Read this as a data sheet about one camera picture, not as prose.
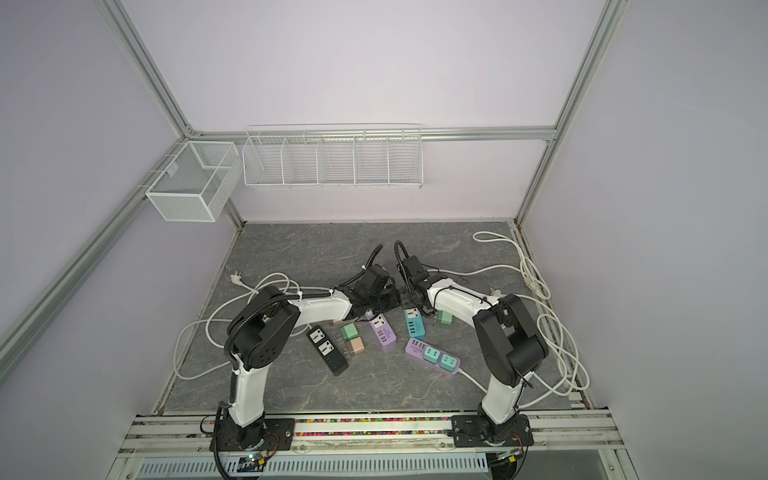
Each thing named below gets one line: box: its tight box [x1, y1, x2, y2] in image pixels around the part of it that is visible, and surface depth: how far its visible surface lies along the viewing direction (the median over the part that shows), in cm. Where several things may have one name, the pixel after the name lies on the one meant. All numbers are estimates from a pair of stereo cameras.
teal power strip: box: [404, 307, 425, 338], surface depth 93 cm
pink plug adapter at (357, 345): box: [350, 336, 365, 355], surface depth 88 cm
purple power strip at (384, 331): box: [368, 313, 397, 347], surface depth 90 cm
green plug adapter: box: [340, 322, 359, 341], surface depth 91 cm
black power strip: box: [306, 325, 349, 377], surface depth 86 cm
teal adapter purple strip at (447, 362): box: [439, 354, 457, 372], surface depth 80 cm
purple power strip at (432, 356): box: [405, 338, 461, 375], surface depth 82 cm
